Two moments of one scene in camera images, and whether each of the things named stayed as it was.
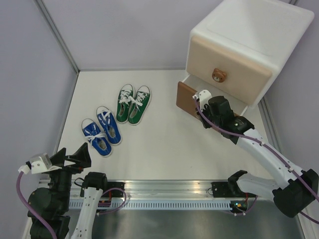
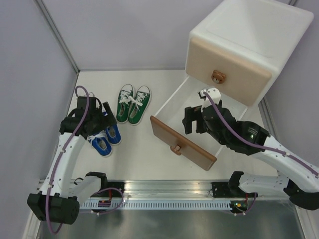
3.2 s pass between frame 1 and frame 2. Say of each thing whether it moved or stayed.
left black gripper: moved
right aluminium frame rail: stayed
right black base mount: stayed
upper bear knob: stayed
